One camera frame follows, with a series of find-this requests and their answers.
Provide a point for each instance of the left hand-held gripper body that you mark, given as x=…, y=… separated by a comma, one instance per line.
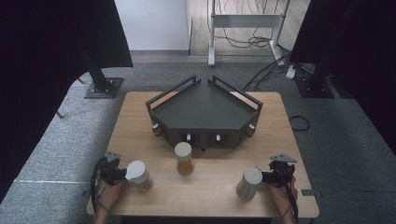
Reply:
x=109, y=169

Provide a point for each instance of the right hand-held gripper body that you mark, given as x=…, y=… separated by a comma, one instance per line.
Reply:
x=281, y=172

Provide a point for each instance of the white spout lid spice jar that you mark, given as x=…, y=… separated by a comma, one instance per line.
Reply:
x=137, y=172

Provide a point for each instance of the pale spice jar beige lid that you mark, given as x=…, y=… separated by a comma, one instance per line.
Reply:
x=249, y=183

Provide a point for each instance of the orange spice jar beige lid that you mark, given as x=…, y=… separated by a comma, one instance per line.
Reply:
x=184, y=161

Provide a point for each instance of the black corner shelf rack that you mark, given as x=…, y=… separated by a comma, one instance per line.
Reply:
x=202, y=109

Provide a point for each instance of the person's left hand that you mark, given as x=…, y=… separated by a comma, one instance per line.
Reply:
x=112, y=194

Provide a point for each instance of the person's right hand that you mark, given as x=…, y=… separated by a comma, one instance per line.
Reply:
x=285, y=199

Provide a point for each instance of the grey tape tab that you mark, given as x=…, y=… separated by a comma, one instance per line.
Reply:
x=307, y=192

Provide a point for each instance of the brown wooden leg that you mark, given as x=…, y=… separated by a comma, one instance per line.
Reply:
x=59, y=114
x=81, y=81

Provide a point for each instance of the black stand base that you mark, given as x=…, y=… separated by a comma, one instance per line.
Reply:
x=104, y=88
x=314, y=87

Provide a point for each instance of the white power strip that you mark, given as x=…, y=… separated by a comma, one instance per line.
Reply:
x=291, y=72

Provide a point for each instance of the black curtain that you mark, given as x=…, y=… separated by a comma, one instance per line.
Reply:
x=358, y=46
x=46, y=62

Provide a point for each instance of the white metal stand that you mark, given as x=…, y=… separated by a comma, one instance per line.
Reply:
x=246, y=21

